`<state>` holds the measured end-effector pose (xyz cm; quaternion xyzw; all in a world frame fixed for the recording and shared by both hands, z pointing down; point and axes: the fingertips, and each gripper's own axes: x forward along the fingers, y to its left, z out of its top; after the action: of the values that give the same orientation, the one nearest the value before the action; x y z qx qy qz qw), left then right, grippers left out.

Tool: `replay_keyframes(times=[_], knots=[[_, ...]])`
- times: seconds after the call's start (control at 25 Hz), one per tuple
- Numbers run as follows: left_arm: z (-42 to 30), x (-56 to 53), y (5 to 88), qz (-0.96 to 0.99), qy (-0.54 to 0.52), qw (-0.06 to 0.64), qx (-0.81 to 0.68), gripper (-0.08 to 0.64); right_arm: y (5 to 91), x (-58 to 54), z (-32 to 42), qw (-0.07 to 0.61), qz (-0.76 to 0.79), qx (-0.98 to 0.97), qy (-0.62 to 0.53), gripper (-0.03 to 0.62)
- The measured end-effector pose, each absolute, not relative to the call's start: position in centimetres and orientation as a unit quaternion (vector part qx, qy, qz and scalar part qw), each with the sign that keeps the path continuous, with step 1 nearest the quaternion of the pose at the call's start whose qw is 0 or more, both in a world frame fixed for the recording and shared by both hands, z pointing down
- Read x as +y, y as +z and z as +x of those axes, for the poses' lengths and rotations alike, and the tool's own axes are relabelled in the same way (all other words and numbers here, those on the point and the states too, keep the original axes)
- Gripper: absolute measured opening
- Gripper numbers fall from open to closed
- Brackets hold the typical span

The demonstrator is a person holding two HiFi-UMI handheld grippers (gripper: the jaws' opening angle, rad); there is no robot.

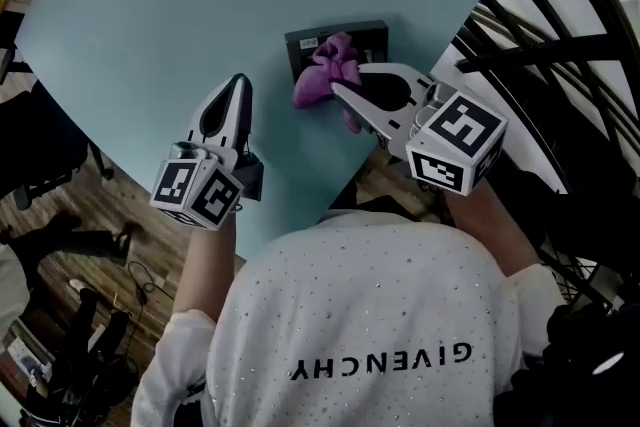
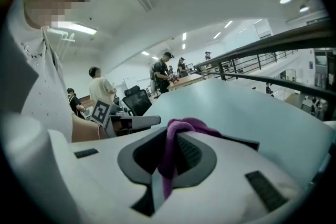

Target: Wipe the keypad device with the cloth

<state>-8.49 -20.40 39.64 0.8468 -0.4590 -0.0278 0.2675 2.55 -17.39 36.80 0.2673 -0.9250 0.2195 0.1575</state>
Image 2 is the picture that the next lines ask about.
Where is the person's left forearm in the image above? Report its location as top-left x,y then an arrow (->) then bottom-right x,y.
71,114 -> 110,143

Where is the black metal railing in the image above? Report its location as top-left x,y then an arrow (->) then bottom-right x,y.
194,19 -> 336,124

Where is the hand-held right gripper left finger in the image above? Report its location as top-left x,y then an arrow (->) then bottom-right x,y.
60,127 -> 167,224

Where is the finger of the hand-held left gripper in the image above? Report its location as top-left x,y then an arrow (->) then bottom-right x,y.
130,115 -> 162,130

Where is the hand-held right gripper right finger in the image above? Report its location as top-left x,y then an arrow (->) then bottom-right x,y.
157,131 -> 310,224

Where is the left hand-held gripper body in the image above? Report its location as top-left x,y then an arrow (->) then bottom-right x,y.
90,99 -> 132,138

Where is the long ceiling tube light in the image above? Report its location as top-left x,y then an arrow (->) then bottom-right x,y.
51,20 -> 98,36

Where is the wooden table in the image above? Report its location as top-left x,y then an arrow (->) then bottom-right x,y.
167,73 -> 204,91

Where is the purple cloth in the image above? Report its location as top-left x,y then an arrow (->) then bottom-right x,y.
157,117 -> 223,200

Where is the white whiteboard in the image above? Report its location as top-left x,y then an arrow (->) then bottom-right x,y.
123,77 -> 138,90

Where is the white studded t-shirt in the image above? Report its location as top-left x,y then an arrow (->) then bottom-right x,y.
0,7 -> 74,144

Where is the row of ceiling panel lights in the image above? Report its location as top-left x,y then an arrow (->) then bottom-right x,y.
141,18 -> 263,60

